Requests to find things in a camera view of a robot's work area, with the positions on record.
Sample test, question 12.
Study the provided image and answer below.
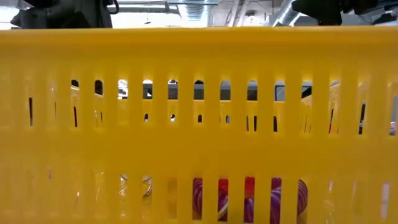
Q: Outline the purple striped snack bag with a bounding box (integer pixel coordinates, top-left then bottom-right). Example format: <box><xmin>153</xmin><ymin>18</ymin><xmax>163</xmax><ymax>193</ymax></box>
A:
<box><xmin>192</xmin><ymin>177</ymin><xmax>309</xmax><ymax>224</ymax></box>

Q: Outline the yellow plastic basket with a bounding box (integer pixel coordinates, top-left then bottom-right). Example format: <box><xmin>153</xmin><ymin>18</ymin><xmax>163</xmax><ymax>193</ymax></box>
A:
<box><xmin>0</xmin><ymin>26</ymin><xmax>398</xmax><ymax>224</ymax></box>

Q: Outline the red plastic basket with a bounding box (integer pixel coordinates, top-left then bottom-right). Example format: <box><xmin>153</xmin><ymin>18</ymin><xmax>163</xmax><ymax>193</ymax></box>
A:
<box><xmin>328</xmin><ymin>107</ymin><xmax>340</xmax><ymax>135</ymax></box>

